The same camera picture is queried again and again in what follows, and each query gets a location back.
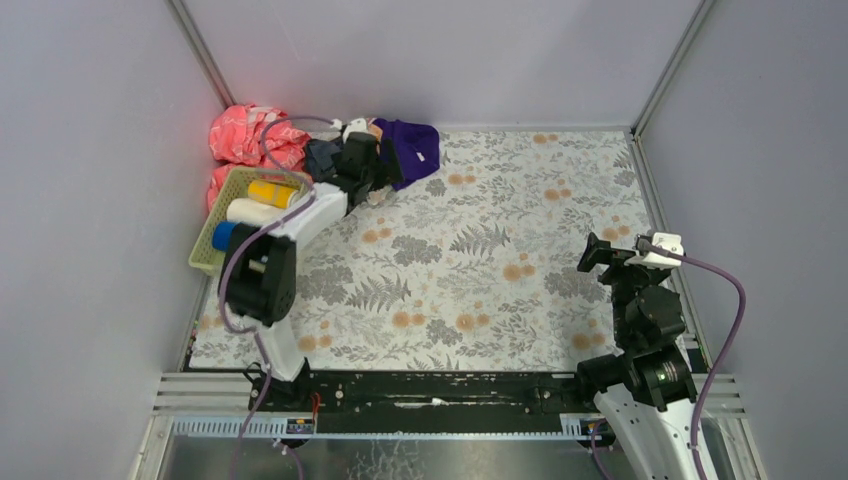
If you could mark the pale green plastic basket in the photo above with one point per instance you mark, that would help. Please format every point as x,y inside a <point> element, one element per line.
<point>203,256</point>

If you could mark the white rolled towel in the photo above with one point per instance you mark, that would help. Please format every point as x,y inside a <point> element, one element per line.
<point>245,210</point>

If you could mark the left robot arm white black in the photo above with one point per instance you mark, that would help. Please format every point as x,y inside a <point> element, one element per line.
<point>258,283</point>

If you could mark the blue rolled towel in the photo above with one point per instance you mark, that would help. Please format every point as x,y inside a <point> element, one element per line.
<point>222,234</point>

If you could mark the dark grey cloth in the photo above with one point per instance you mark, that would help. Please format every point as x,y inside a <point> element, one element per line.
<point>320,159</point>

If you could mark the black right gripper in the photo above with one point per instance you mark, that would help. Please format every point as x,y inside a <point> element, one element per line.
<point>602,254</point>

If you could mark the floral table cloth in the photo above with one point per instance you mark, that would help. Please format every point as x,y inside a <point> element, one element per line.
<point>474,267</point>

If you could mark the purple towel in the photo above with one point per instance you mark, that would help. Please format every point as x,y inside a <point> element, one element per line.
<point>417,147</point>

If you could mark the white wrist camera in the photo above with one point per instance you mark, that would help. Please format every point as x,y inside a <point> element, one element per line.
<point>357,125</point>
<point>658,250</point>

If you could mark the yellow rolled towel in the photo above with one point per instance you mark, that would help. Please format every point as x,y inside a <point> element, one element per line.
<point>273,194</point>

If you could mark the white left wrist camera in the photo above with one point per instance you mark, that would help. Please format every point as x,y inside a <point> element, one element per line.
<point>357,125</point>

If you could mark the pink patterned cloth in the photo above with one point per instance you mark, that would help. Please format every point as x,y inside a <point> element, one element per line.
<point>234,139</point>

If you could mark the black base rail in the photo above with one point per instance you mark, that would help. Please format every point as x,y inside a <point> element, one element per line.
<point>426,402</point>

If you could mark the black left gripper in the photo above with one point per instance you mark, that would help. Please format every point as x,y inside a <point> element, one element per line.
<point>370,168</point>

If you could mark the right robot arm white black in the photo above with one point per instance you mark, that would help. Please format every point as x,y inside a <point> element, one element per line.
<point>646,393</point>

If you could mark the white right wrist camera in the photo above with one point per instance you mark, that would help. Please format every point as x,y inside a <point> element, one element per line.
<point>658,250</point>

